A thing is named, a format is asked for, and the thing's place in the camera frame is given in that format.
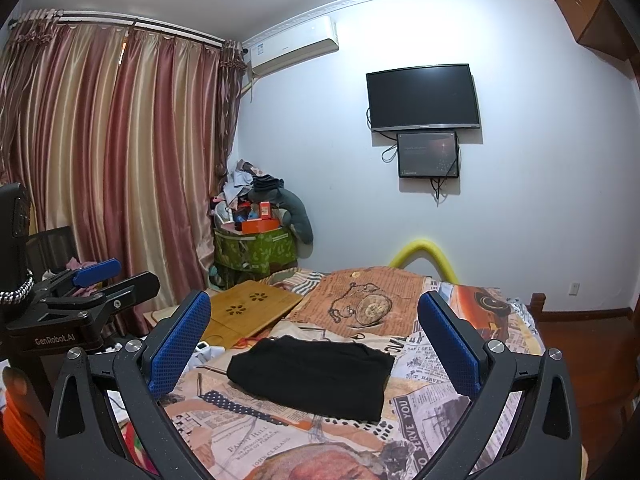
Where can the wooden overhead cabinet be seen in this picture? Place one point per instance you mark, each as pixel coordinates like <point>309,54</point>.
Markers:
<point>590,5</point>

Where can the black mesh chair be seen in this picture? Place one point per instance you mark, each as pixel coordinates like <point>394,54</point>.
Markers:
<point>50,250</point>

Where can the pile of clothes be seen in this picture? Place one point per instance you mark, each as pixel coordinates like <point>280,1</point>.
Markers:
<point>250,185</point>

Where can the black printed t-shirt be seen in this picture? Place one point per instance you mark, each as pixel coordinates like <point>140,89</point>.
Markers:
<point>310,375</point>

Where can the white air conditioner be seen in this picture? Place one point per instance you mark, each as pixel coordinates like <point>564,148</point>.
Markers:
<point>295,45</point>

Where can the bamboo lap desk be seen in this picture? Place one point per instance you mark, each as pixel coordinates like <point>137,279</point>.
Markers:
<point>250,307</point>

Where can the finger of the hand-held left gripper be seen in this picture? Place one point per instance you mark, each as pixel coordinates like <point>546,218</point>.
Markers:
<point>130,287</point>
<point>100,270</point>

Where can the curtain rod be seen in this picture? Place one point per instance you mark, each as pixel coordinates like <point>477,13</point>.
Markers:
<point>150,25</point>

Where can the orange flat box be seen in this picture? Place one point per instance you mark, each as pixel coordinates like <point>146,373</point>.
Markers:
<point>260,226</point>

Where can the pale blue cloth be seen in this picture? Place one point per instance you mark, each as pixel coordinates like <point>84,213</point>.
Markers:
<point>207,357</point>

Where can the wooden bed post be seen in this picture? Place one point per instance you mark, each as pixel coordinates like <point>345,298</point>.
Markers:
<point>538,310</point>

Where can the small red box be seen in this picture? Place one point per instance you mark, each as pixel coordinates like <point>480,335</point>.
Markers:
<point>264,209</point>

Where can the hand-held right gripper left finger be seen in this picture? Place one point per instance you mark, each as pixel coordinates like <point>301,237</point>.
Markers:
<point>180,340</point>

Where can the printed blanket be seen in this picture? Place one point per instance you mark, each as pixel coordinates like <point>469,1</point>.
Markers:
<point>400,410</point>

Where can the green fabric storage box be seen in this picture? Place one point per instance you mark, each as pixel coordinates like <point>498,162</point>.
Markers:
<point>255,252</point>

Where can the white wall outlet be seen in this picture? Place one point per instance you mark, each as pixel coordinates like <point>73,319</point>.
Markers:
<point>574,289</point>

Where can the orange cloth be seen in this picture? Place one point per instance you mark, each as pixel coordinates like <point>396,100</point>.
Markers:
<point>20,435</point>

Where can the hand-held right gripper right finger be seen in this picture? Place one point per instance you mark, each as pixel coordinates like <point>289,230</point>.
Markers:
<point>450,345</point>

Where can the pink striped curtain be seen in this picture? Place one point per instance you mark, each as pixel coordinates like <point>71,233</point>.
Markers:
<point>125,160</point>

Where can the black wall television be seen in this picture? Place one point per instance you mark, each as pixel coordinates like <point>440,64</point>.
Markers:
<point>422,97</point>

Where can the yellow plastic hoop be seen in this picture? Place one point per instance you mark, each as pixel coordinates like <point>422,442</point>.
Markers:
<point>425,250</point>

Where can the person's left hand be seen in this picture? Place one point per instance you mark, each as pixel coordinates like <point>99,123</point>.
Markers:
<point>22,387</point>

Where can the small white device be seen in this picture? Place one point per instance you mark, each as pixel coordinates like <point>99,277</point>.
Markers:
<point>203,348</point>

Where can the small wall monitor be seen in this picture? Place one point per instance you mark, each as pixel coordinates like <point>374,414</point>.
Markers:
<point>427,155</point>

